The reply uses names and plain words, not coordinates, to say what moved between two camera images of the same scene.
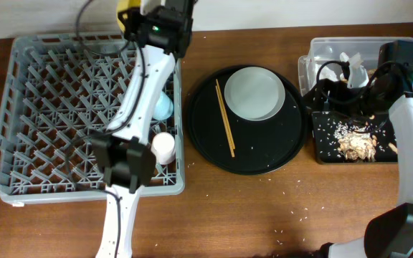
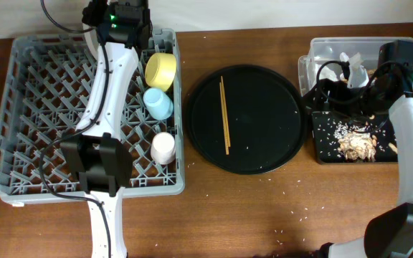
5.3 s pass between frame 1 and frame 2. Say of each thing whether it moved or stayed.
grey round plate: moved
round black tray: stayed
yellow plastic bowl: moved
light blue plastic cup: stayed
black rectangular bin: stayed
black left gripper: moved
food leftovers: stayed
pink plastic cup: stayed
